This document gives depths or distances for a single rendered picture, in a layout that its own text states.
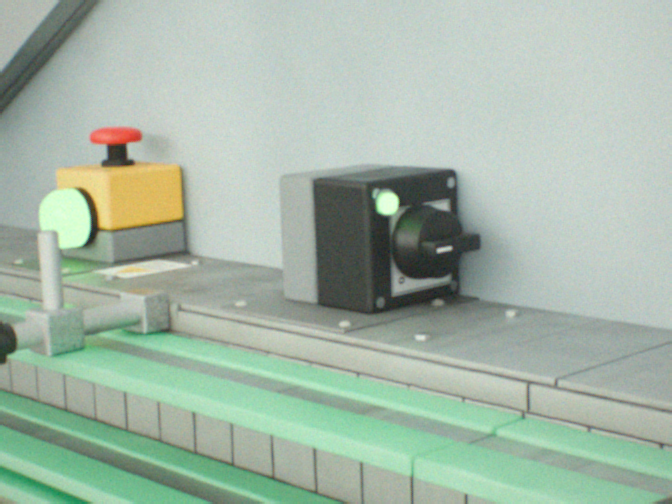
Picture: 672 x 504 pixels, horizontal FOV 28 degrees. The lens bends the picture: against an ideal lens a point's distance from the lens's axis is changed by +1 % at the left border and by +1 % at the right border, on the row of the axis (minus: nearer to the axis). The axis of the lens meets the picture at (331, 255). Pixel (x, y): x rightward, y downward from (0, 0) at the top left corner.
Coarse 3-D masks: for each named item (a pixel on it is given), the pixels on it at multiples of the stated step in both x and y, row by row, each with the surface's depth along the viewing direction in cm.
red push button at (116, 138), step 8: (104, 128) 101; (112, 128) 101; (120, 128) 101; (128, 128) 101; (96, 136) 101; (104, 136) 100; (112, 136) 100; (120, 136) 100; (128, 136) 101; (136, 136) 101; (112, 144) 101; (120, 144) 102; (112, 152) 102; (120, 152) 102
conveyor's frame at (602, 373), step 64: (0, 256) 106; (192, 256) 102; (192, 320) 83; (256, 320) 79; (448, 320) 76; (512, 320) 75; (576, 320) 75; (448, 384) 67; (512, 384) 64; (576, 384) 62; (640, 384) 61
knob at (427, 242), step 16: (416, 208) 78; (432, 208) 78; (400, 224) 78; (416, 224) 77; (432, 224) 77; (448, 224) 78; (400, 240) 77; (416, 240) 77; (432, 240) 76; (448, 240) 76; (464, 240) 77; (480, 240) 78; (400, 256) 78; (416, 256) 77; (432, 256) 76; (448, 256) 78; (416, 272) 78; (432, 272) 78; (448, 272) 78
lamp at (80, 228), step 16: (64, 192) 99; (80, 192) 99; (48, 208) 99; (64, 208) 98; (80, 208) 98; (96, 208) 99; (48, 224) 99; (64, 224) 98; (80, 224) 98; (96, 224) 99; (64, 240) 99; (80, 240) 99
